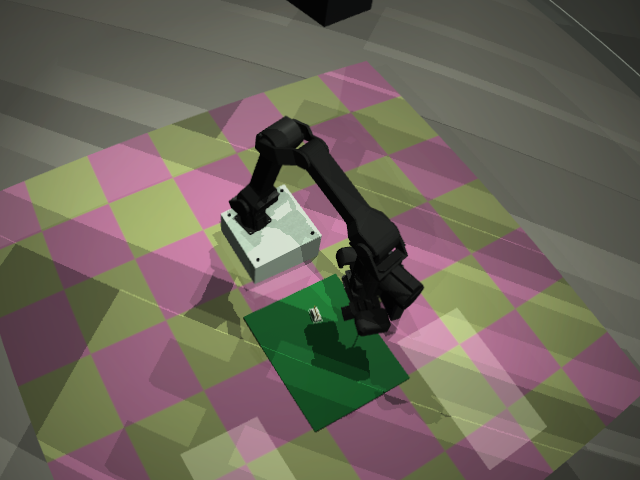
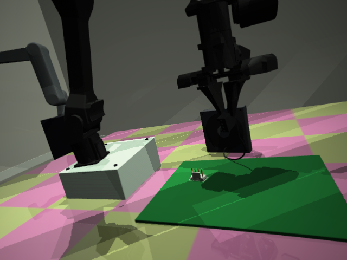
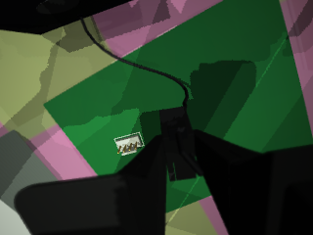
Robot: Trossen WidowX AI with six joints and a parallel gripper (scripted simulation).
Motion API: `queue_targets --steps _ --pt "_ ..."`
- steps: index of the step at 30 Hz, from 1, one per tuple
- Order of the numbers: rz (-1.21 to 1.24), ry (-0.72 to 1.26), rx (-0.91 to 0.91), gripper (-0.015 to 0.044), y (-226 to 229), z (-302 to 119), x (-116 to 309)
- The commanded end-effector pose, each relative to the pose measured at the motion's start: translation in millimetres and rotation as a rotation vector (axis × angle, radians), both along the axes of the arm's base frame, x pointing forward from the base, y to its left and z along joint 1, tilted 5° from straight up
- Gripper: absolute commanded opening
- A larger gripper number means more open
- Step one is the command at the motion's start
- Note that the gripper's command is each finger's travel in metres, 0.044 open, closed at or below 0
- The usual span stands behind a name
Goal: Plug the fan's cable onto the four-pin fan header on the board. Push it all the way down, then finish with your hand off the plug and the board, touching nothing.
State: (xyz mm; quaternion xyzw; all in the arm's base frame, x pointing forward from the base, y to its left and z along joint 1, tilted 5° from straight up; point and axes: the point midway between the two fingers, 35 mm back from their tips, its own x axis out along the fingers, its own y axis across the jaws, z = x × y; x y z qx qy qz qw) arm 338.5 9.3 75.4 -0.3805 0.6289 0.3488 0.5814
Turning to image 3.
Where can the black fan cable with plug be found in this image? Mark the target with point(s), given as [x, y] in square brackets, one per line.
[176, 131]

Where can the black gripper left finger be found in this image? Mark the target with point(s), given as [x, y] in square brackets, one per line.
[133, 198]

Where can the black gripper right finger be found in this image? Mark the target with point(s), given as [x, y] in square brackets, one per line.
[248, 187]

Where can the black cooling fan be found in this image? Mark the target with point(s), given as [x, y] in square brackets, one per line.
[41, 16]

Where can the green circuit board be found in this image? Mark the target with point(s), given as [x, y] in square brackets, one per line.
[235, 59]

